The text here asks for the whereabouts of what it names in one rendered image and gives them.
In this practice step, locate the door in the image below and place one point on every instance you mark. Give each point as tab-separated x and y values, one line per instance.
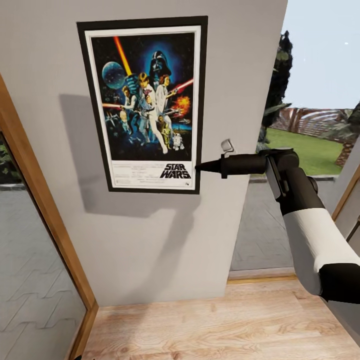
47	307

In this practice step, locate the fixed window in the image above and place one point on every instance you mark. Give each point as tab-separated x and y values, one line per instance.
313	106

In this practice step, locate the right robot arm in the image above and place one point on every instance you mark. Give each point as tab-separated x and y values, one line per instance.
324	262

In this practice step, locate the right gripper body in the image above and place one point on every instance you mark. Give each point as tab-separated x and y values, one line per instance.
235	165

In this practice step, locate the poster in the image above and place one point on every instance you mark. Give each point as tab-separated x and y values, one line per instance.
146	80

